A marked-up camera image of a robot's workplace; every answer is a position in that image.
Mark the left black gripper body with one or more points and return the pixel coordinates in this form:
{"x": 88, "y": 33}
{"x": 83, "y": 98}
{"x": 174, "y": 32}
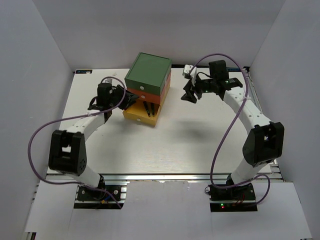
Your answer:
{"x": 117, "y": 94}

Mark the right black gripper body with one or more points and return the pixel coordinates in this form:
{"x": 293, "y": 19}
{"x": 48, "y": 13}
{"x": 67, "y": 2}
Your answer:
{"x": 203, "y": 86}

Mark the yellow bottom drawer box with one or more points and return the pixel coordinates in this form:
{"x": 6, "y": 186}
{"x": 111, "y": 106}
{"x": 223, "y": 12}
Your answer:
{"x": 138, "y": 113}

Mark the slim green screwdriver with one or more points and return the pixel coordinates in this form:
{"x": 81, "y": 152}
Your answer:
{"x": 145, "y": 104}

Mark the slim black screwdriver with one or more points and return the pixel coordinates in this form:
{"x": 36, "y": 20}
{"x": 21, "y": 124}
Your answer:
{"x": 152, "y": 105}

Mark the green top drawer box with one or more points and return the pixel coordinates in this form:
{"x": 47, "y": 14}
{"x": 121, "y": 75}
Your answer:
{"x": 148, "y": 73}

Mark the orange drawer box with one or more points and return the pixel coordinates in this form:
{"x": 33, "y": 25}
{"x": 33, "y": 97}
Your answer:
{"x": 153, "y": 98}

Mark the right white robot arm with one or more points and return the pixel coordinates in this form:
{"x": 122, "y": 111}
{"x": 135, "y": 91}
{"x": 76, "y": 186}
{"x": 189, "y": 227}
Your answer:
{"x": 234, "y": 95}

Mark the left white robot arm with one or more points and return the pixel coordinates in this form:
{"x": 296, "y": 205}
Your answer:
{"x": 68, "y": 154}

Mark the right black logo sticker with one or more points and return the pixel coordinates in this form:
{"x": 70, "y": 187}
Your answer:
{"x": 233, "y": 69}

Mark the black logo sticker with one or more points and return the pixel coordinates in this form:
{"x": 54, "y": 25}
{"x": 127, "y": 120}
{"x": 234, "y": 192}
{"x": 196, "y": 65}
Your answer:
{"x": 83, "y": 71}
{"x": 233, "y": 69}

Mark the left black logo sticker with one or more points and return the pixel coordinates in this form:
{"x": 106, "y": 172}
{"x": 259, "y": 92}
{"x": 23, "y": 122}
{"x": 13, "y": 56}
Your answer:
{"x": 83, "y": 71}

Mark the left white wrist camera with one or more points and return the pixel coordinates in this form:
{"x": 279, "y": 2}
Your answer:
{"x": 107, "y": 80}

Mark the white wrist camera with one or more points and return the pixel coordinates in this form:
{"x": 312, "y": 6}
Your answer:
{"x": 107, "y": 80}
{"x": 189, "y": 72}

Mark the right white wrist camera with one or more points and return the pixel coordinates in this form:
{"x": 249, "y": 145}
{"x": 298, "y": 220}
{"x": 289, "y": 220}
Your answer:
{"x": 189, "y": 72}

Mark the aluminium front rail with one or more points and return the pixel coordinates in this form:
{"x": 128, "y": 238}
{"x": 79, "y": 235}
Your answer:
{"x": 147, "y": 177}

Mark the aluminium rail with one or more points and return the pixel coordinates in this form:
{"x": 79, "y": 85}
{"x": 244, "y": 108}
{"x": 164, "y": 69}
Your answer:
{"x": 252, "y": 90}
{"x": 147, "y": 177}

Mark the aluminium right side rail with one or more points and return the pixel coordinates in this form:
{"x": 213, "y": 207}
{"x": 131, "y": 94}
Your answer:
{"x": 252, "y": 90}

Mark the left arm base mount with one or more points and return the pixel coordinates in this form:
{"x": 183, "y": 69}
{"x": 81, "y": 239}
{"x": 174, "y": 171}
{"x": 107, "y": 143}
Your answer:
{"x": 88, "y": 199}

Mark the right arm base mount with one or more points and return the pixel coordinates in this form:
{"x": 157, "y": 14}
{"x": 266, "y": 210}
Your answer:
{"x": 236, "y": 199}

